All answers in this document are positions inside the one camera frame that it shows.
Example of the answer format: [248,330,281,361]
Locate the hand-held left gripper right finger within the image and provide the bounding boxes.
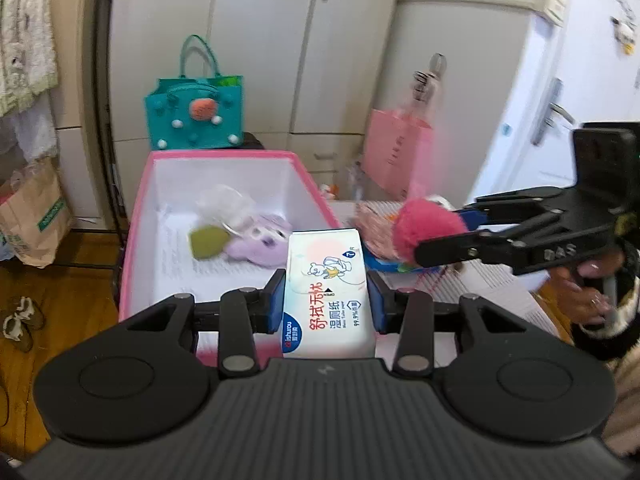
[366,270,521,377]

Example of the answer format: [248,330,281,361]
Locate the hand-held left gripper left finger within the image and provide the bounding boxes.
[120,269,287,377]

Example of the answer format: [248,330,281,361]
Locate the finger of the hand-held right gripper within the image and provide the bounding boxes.
[457,186,577,227]
[416,211,582,277]

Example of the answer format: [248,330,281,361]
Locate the blue wet wipes pack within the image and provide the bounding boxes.
[362,245,446,276]

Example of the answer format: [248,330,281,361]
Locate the white wet wipes pack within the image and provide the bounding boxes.
[281,228,377,361]

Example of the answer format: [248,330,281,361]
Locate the pink fluffy pompom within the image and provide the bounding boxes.
[391,198,468,266]

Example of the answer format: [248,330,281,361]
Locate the purple plush toy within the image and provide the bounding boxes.
[224,212,293,267]

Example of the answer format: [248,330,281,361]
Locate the pink floral plush cloth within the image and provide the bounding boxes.
[352,202,401,256]

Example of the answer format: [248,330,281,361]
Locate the olive green soft pad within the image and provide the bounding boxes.
[189,225,228,261]

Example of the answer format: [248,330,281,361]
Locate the pink cardboard box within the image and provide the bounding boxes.
[117,150,357,368]

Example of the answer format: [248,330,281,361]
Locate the person's right hand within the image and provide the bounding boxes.
[547,249,631,326]

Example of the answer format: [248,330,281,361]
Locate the printed paper sheet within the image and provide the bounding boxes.
[157,207,283,306]

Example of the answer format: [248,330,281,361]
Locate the clear plastic bag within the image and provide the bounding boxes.
[349,162,372,202]

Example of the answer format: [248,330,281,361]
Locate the beige tall cabinet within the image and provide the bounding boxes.
[395,0,551,201]

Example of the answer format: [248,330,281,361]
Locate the white door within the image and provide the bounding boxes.
[467,0,640,206]

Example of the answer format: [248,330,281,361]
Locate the pink paper bag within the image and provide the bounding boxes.
[361,75,436,201]

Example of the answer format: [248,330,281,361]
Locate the small plush door magnet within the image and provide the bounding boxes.
[611,16,636,56]

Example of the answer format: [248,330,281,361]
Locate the teal felt handbag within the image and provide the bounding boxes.
[145,35,244,151]

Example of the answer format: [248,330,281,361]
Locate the patterned fuzzy clothing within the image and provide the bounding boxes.
[602,355,640,461]

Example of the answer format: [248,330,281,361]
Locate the beige wardrobe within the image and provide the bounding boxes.
[107,0,406,221]

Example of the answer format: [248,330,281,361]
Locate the brown paper bag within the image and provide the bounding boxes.
[0,157,76,268]

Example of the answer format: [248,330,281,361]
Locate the beige fuzzy slipper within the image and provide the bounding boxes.
[2,296,47,352]

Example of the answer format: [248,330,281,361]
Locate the white fluffy pants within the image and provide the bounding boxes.
[0,95,61,176]

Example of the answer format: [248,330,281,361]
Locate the beige narrow cabinet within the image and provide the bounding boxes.
[45,0,118,221]

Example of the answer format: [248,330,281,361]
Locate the white fluffy cardigan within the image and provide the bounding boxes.
[0,0,58,116]

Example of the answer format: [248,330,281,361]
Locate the silver door handle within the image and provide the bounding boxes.
[531,78,576,147]

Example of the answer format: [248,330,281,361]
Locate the black cords on hook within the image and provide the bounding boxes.
[412,53,447,106]

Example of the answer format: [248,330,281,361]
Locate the white wall box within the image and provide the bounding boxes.
[537,0,566,23]

